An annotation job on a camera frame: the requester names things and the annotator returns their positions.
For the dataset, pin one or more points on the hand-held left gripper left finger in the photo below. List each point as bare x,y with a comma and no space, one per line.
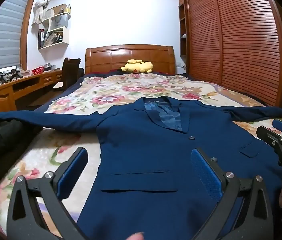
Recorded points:
71,172

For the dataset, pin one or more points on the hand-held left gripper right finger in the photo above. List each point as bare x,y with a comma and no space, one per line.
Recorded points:
204,173

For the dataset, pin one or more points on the navy blue suit jacket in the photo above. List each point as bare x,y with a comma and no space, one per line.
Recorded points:
156,142

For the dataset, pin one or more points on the person's left hand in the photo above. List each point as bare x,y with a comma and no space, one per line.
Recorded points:
136,237

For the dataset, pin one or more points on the wooden louvered wardrobe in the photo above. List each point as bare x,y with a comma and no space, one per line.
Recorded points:
243,42

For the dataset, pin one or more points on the floral blanket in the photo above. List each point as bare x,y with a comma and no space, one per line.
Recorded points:
121,90

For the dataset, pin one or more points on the dark office chair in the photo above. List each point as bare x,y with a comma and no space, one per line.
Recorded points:
69,70

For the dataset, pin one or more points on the wooden desk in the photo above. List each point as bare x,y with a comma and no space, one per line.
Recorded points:
1,97

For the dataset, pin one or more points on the red basket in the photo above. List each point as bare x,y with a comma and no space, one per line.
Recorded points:
38,70

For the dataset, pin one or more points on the grey metal tray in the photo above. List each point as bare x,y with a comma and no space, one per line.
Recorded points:
49,67

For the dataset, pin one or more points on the black clamp tool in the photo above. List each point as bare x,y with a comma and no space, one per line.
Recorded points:
15,74
2,78

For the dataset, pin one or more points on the wooden bed headboard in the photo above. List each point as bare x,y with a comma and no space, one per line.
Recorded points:
111,57

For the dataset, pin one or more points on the yellow plush toy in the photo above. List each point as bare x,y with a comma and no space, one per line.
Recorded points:
138,67

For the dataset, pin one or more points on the black binder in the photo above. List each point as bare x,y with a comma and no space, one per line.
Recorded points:
41,38

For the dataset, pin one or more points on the grey window blind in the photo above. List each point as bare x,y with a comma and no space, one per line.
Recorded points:
1,37

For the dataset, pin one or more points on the white plush figure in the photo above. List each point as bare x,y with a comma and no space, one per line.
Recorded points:
39,11

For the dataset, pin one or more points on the white wall shelf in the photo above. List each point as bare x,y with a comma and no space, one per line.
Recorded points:
66,35

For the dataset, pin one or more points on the wooden window frame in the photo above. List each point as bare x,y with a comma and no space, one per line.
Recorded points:
26,30

